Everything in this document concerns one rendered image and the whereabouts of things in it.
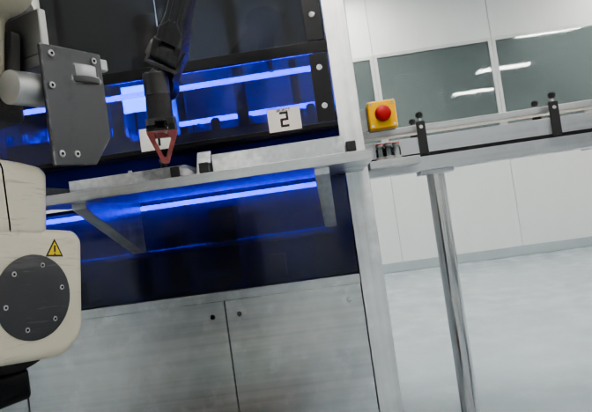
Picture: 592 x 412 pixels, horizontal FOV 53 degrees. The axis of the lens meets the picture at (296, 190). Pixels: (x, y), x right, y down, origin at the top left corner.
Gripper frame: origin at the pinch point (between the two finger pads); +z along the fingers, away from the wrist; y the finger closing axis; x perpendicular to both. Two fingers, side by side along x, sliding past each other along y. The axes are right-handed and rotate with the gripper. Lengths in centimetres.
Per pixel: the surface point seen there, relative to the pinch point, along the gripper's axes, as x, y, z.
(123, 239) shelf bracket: 12.1, 7.8, 17.4
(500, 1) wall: -347, 419, -133
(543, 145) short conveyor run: -99, 5, 7
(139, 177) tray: 5.9, -5.2, 3.2
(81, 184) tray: 18.4, -1.9, 3.4
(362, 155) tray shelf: -36.5, -30.8, 3.7
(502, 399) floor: -107, 54, 98
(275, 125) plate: -28.3, 13.6, -6.1
